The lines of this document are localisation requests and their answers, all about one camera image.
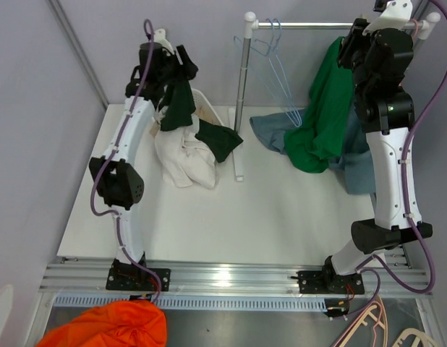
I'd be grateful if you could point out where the dark green white t shirt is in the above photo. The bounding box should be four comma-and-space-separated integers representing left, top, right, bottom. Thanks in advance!
154, 80, 243, 189

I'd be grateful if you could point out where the light blue wire hanger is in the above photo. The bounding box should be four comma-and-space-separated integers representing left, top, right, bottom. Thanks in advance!
233, 12, 302, 132

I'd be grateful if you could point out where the bright green t shirt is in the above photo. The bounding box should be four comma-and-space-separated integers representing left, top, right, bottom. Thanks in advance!
284, 36, 354, 174

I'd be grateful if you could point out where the blue grey t shirt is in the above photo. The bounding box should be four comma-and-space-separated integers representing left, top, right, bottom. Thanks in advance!
250, 108, 375, 195

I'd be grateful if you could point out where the beige t shirt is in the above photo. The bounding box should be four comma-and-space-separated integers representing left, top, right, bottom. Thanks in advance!
149, 121, 161, 138

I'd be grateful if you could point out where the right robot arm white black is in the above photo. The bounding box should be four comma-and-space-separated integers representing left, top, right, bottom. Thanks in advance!
321, 18, 433, 293

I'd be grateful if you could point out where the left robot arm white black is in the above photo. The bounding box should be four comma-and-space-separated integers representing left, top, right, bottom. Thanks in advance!
88, 42, 198, 290

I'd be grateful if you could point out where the white plastic basket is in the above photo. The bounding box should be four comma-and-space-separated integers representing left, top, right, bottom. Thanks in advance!
192, 88, 224, 126

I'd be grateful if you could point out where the metal clothes rack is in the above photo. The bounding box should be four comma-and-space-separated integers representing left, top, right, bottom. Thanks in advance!
229, 12, 441, 181

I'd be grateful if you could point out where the orange cloth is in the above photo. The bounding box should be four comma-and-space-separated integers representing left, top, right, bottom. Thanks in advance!
37, 300, 168, 346

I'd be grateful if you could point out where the pile of spare hangers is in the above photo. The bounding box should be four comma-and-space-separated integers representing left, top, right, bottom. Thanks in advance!
332, 296, 440, 346

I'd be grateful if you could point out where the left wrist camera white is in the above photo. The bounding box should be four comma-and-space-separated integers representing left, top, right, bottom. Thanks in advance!
154, 28, 175, 55

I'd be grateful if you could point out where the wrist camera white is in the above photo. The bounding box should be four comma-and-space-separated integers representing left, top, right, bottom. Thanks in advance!
154, 28, 175, 55
362, 0, 413, 35

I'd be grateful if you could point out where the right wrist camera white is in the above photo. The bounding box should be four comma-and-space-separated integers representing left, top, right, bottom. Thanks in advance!
362, 0, 413, 35

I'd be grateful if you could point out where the pink wire hanger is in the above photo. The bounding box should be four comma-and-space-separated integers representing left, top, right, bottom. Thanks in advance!
396, 18, 420, 87

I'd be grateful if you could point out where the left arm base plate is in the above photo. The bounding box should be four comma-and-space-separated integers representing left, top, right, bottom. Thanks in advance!
105, 267, 171, 292

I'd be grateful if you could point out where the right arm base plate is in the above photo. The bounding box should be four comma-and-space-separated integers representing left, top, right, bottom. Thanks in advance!
291, 270, 365, 295

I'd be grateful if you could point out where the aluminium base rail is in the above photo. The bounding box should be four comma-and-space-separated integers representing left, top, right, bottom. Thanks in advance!
39, 259, 420, 312

